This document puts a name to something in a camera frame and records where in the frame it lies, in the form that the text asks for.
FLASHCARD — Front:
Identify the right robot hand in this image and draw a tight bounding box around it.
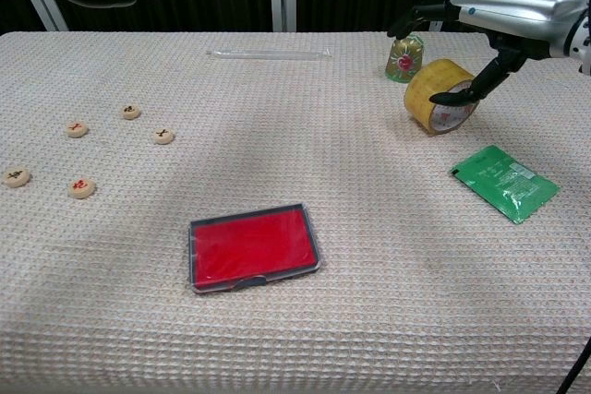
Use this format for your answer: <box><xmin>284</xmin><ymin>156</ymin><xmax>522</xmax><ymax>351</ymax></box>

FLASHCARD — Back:
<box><xmin>386</xmin><ymin>0</ymin><xmax>591</xmax><ymax>107</ymax></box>

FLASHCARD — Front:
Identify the wooden chess piece red character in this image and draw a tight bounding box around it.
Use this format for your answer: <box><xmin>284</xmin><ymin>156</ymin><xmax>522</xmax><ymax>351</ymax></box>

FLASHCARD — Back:
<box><xmin>65</xmin><ymin>120</ymin><xmax>90</xmax><ymax>139</ymax></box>
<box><xmin>67</xmin><ymin>177</ymin><xmax>98</xmax><ymax>200</ymax></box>

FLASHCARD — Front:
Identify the yellow packing tape roll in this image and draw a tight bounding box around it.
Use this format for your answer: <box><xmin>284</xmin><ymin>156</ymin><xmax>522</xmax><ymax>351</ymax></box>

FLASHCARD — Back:
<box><xmin>404</xmin><ymin>58</ymin><xmax>481</xmax><ymax>137</ymax></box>

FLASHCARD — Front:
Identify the green foil jelly cup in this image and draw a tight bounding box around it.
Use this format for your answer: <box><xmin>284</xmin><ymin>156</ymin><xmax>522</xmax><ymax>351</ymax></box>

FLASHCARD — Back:
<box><xmin>385</xmin><ymin>32</ymin><xmax>425</xmax><ymax>85</ymax></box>

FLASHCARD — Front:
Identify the green foil packet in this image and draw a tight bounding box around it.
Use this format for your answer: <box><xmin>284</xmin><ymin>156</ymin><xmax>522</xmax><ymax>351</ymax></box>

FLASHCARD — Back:
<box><xmin>448</xmin><ymin>144</ymin><xmax>561</xmax><ymax>225</ymax></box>

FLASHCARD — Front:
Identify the beige woven tablecloth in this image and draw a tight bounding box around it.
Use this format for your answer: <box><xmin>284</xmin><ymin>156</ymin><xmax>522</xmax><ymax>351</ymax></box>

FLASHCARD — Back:
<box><xmin>0</xmin><ymin>31</ymin><xmax>591</xmax><ymax>394</ymax></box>

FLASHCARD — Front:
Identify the red ink pad case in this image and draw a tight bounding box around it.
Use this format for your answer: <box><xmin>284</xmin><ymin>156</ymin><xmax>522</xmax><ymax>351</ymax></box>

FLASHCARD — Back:
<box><xmin>187</xmin><ymin>201</ymin><xmax>323</xmax><ymax>294</ymax></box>

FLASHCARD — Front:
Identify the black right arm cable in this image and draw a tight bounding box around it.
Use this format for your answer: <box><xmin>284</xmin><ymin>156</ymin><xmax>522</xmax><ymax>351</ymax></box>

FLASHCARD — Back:
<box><xmin>555</xmin><ymin>332</ymin><xmax>591</xmax><ymax>394</ymax></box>

